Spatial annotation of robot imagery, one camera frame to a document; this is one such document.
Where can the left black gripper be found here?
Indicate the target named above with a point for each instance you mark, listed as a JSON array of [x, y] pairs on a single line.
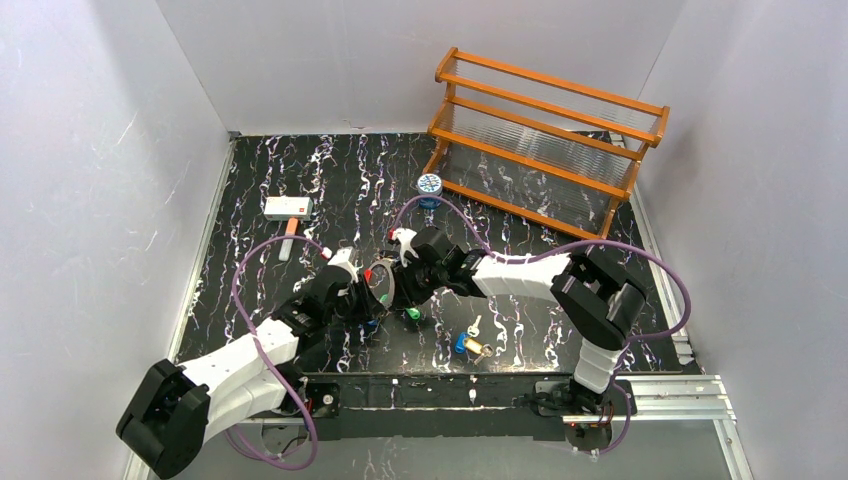
[[361, 299]]

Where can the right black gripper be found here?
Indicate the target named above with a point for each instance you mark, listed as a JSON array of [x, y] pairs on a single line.
[[408, 285]]

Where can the metal key organizer red handle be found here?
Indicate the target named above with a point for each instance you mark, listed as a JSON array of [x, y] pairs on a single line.
[[380, 284]]

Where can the green key tag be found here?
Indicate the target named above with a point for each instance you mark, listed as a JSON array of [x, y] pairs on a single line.
[[412, 316]]

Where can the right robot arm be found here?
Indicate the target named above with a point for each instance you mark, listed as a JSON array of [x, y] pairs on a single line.
[[601, 299]]

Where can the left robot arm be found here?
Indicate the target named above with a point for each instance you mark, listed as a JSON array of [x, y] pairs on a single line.
[[212, 391]]

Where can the silver loose key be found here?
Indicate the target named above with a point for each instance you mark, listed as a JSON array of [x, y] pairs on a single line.
[[473, 330]]

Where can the white orange marker pen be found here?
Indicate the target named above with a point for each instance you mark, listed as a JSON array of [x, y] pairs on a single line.
[[287, 244]]

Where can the blue jar with patterned lid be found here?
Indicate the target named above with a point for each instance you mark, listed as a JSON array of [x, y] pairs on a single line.
[[429, 186]]

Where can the blue key tag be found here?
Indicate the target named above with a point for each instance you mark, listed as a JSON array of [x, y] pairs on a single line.
[[460, 344]]

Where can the white box with red logo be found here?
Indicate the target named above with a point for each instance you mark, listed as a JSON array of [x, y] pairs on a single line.
[[282, 208]]

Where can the orange wooden shelf rack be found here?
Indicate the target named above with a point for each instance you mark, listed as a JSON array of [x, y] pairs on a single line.
[[558, 153]]

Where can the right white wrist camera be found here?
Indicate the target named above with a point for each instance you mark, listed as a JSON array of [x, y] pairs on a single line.
[[403, 237]]

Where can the aluminium rail frame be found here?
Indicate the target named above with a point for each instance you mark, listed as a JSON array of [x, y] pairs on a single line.
[[462, 405]]

